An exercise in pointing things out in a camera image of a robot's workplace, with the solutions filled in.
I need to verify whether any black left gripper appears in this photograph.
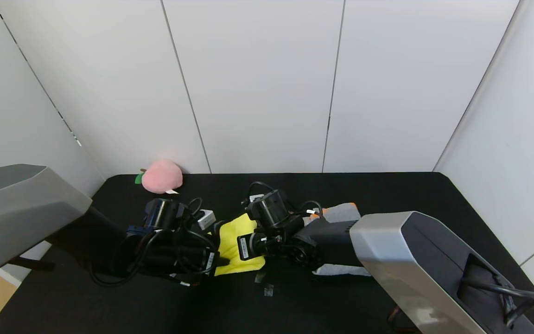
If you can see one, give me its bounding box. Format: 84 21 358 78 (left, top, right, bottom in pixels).
180 246 230 276

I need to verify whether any yellow towel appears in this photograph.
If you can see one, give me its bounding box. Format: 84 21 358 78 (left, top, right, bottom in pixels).
214 213 268 277

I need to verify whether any grey towel with orange marks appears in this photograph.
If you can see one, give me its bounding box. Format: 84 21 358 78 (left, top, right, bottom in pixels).
311 202 373 277

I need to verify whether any white plug on floor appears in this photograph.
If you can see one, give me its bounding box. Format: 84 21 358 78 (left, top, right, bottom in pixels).
196 210 216 231

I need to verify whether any pink peach plush toy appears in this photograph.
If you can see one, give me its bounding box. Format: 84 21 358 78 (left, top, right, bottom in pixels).
135 160 184 195

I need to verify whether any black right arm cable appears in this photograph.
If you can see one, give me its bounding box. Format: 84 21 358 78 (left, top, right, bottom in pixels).
248 181 324 218

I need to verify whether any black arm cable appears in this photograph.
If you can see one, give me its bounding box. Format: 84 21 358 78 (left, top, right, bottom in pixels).
89 197 219 288
248 181 324 218

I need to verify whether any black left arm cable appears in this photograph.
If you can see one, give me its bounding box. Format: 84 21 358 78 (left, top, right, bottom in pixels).
89 197 219 288

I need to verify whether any braided left arm cable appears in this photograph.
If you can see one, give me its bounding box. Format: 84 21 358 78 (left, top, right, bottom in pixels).
7 257 57 272

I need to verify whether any braided arm cable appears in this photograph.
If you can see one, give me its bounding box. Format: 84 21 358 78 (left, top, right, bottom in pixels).
388 274 534 334
7 257 57 272

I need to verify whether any braided right arm cable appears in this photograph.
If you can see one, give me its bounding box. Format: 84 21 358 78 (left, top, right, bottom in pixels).
388 274 534 334

